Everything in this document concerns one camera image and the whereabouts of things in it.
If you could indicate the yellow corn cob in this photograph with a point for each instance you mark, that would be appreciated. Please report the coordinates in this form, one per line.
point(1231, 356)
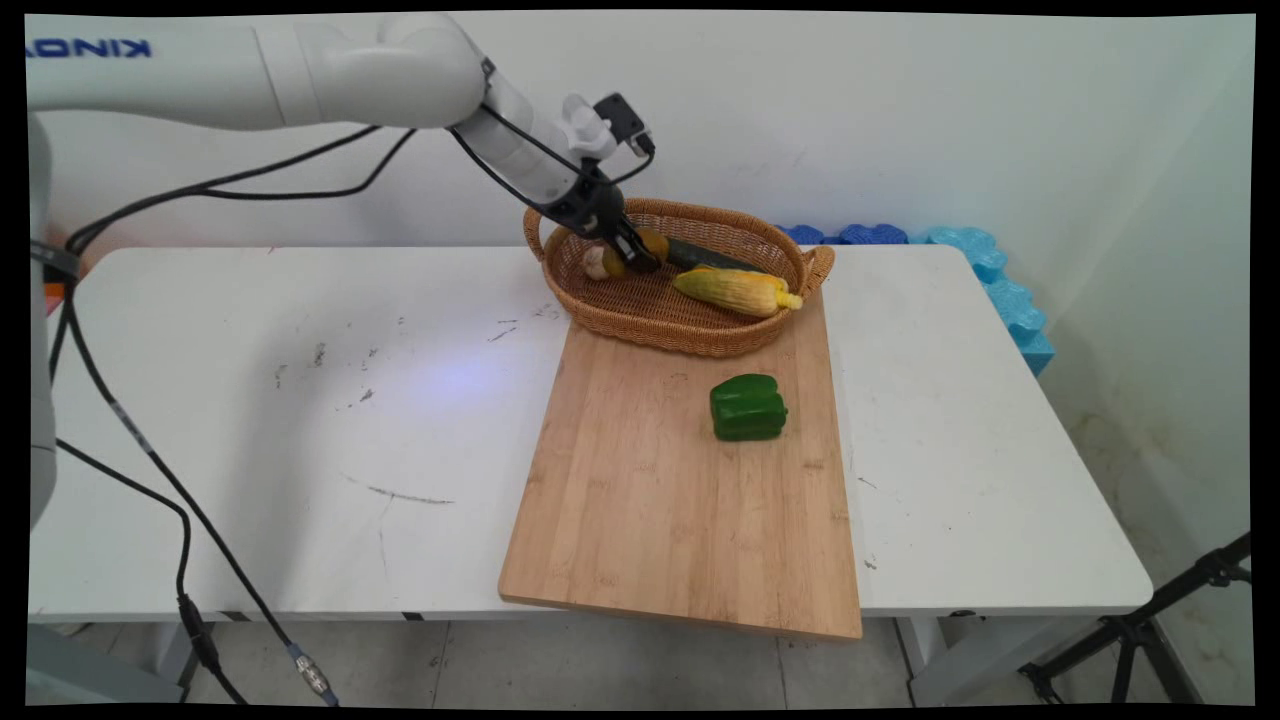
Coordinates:
point(735, 290)

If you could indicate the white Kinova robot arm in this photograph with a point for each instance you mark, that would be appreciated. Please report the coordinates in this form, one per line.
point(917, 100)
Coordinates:
point(300, 70)

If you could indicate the dark blue foam piece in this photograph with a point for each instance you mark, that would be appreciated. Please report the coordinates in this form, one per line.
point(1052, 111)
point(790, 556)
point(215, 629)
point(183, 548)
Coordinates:
point(872, 234)
point(802, 234)

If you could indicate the black tripod stand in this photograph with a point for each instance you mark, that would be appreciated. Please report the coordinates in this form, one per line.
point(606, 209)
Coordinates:
point(1135, 628)

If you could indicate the dark green cucumber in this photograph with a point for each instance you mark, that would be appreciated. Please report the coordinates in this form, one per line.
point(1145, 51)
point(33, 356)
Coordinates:
point(700, 255)

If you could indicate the wooden cutting board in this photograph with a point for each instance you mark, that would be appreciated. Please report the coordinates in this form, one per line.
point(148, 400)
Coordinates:
point(680, 520)

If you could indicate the white table leg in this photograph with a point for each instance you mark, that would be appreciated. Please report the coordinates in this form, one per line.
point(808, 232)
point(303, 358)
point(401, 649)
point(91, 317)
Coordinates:
point(925, 650)

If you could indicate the brown potato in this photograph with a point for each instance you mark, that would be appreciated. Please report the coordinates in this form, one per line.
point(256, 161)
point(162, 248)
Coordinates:
point(657, 242)

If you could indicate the light grey camera mount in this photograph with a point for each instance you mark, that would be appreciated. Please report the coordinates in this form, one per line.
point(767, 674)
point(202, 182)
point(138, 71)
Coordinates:
point(583, 125)

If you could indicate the light blue foam piece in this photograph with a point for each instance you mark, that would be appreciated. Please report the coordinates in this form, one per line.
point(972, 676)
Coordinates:
point(1010, 300)

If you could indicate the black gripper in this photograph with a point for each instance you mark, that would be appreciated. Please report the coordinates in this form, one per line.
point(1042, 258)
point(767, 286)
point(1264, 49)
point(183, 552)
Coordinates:
point(585, 200)

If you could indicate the green bell pepper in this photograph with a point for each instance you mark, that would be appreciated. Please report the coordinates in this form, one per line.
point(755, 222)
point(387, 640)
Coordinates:
point(748, 410)

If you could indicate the woven wicker basket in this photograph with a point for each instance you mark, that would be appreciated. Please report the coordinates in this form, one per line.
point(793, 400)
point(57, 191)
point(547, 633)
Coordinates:
point(650, 320)

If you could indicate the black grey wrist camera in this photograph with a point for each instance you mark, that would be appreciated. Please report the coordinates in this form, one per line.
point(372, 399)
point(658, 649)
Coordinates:
point(620, 115)

